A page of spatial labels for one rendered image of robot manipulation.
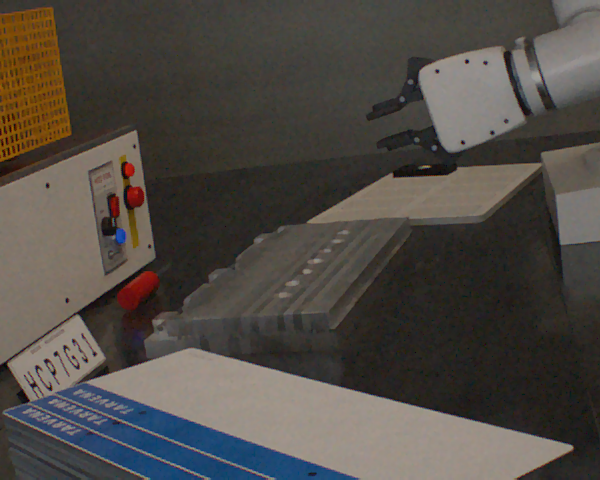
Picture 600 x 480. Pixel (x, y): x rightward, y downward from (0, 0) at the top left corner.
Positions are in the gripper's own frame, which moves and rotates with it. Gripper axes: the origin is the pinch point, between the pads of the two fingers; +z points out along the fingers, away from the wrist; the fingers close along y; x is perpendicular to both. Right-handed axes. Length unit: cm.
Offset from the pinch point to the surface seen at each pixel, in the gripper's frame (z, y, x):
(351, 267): 8.7, 13.3, -4.3
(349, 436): -7, 12, -70
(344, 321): 7.1, 16.0, -18.2
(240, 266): 22.7, 10.1, 0.1
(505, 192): -2, 19, 49
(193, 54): 97, -21, 213
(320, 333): 8.7, 15.6, -21.9
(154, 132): 116, -4, 211
